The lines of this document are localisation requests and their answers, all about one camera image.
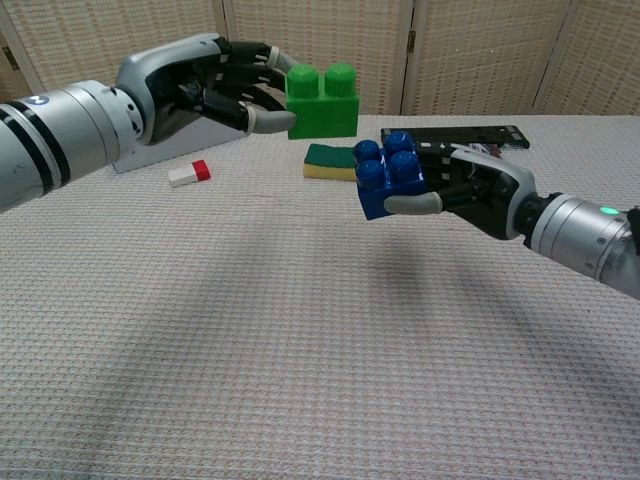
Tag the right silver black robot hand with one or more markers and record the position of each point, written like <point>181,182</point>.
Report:
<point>492,200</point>

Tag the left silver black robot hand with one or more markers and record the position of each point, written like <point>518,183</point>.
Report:
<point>165,70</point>

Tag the blue building block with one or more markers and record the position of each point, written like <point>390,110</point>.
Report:
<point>395,185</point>

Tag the green toy brick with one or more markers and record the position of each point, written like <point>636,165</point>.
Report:
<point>325,112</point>

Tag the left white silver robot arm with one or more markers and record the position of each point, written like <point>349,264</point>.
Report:
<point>65,135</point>

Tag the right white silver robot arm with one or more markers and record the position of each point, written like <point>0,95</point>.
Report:
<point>585,240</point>

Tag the long black plastic tray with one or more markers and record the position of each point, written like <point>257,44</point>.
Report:
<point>450,135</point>

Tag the long white cardboard box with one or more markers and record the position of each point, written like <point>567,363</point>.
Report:
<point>165,150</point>

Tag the red and white eraser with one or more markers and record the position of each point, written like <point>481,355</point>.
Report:
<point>190,174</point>

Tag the woven folding screen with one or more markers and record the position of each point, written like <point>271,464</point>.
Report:
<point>475,55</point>

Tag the green yellow sponge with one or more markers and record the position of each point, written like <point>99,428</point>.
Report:
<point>327,160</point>

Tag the beige woven tablecloth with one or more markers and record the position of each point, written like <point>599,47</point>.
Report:
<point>250,325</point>

